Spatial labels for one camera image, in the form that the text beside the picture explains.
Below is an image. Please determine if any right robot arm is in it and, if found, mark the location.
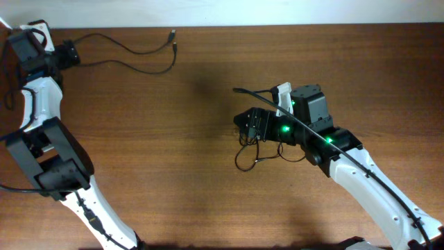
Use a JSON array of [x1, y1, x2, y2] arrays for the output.
[[233, 83, 443, 249]]

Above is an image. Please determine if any black USB cable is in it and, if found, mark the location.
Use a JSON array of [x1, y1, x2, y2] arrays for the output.
[[71, 28, 178, 76]]

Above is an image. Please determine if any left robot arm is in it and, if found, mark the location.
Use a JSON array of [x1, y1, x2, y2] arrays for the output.
[[5, 26, 144, 249]]

